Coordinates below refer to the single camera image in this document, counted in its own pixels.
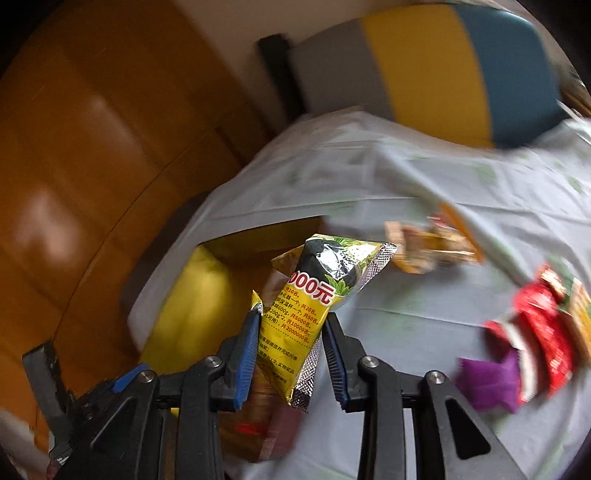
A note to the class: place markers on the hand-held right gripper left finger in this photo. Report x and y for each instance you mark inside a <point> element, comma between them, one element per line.
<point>244,360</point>

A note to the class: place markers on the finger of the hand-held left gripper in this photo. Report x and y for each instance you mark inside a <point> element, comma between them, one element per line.
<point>131,376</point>
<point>46,383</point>

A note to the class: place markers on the yellow black snack packet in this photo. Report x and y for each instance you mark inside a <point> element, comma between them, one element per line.
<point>300,314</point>

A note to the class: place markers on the purple snack packet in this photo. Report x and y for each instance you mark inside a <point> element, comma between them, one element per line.
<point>487,383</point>

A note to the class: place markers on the small brown snack packet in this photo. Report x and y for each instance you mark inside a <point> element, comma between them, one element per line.
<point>399,237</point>

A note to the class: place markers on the orange wooden wardrobe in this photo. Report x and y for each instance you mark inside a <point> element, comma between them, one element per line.
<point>92,138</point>

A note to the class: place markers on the gold tin box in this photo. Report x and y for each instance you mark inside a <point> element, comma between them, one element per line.
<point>198,304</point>

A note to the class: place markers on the red green yellow snack packet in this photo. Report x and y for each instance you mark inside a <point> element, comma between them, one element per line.
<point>575,300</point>

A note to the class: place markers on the dark grey table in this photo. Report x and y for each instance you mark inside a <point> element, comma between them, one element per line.
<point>152,265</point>

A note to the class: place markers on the black post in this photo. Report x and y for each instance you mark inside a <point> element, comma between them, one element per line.
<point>277,78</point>

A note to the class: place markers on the large red snack packet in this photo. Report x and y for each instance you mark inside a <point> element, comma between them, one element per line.
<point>547,341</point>

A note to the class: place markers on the grey yellow blue chair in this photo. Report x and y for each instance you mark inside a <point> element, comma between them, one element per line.
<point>415,69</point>

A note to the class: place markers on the orange snack packet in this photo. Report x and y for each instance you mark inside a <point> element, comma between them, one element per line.
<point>438,254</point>

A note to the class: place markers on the white printed tablecloth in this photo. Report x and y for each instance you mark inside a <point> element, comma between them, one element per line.
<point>369,184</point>

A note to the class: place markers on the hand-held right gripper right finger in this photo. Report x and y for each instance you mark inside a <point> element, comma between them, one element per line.
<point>334,364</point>

